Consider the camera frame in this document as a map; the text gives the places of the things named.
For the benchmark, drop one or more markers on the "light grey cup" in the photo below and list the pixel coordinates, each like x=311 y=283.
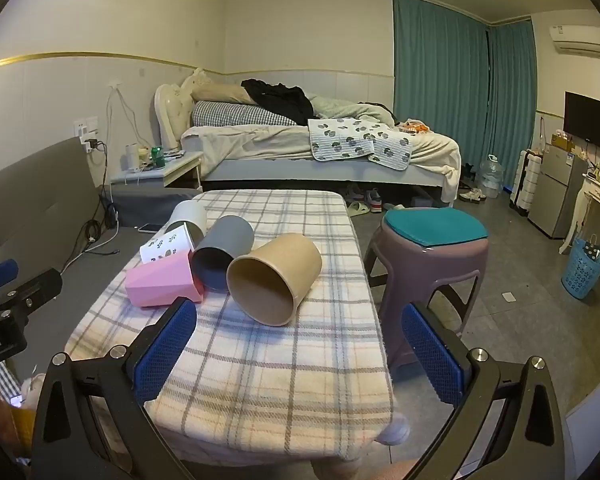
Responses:
x=187 y=215

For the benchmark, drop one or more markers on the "smartphone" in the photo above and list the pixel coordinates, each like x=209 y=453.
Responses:
x=150 y=228

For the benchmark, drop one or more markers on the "white nightstand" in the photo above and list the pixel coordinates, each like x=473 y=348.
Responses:
x=165 y=172

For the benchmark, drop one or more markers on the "blue laundry basket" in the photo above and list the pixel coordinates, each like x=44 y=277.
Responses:
x=582 y=270

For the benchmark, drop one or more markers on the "grey sofa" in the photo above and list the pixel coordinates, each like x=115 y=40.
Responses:
x=35 y=200

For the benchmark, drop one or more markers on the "white tumbler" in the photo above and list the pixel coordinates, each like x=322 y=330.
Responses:
x=132 y=157

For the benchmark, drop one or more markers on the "white padded headboard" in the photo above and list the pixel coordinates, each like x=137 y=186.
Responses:
x=170 y=110

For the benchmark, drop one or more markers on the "wall power socket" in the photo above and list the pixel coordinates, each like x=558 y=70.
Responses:
x=86 y=132

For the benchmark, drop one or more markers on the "bed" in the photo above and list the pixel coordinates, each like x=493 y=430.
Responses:
x=260 y=147

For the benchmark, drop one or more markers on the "tan cup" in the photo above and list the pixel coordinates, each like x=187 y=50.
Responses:
x=275 y=280

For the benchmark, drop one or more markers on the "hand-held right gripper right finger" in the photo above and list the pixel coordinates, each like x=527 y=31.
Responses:
x=432 y=355

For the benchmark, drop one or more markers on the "white leaf-patterned cup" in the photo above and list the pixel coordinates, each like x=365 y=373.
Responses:
x=166 y=246

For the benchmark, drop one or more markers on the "black clothing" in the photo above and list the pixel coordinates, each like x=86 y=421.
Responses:
x=285 y=100

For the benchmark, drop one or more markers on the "tan pillow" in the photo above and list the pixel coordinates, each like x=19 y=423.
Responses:
x=220 y=93

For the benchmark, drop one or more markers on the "grey sneaker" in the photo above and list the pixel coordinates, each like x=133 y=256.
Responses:
x=375 y=201

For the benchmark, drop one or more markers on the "green bottle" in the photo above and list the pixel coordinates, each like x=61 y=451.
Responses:
x=157 y=157

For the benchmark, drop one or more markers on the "leaf-patterned mat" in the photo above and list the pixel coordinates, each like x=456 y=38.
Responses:
x=392 y=152
x=340 y=140

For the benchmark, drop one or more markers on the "clear water jug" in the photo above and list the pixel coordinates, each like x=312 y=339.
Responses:
x=492 y=177

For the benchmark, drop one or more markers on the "black television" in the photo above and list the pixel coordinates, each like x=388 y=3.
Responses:
x=590 y=120

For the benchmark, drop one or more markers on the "white air conditioner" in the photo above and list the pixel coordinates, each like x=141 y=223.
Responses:
x=580 y=39

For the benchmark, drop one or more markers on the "purple plastic stool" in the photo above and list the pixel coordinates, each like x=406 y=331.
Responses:
x=430 y=265

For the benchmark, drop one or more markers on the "grey-green duvet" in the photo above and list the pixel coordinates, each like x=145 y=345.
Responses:
x=350 y=109

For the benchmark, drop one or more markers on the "pink cup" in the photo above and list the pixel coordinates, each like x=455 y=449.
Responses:
x=162 y=280

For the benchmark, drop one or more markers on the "teal curtain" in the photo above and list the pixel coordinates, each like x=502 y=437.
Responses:
x=440 y=80
x=512 y=100

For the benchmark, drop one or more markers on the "silver mini fridge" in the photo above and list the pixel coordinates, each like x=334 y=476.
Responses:
x=555 y=190

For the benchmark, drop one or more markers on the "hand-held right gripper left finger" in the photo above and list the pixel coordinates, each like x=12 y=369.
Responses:
x=164 y=347

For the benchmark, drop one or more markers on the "teal seat cushion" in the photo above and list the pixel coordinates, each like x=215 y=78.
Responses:
x=432 y=227

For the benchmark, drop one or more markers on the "checked pillow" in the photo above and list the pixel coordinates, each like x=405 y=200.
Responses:
x=235 y=114

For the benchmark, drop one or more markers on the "white dressing table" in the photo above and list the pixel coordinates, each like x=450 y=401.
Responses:
x=597 y=195

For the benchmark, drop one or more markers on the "beige slipper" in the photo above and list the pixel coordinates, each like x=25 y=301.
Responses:
x=357 y=208

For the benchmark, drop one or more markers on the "plaid covered table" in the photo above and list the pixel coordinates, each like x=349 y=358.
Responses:
x=260 y=375

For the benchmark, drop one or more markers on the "white sneakers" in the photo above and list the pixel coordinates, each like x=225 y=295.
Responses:
x=472 y=195

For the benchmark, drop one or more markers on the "orange snack packets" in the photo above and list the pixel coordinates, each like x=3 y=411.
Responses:
x=414 y=126

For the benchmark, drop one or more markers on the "dark grey cup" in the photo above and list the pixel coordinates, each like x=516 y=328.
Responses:
x=225 y=252

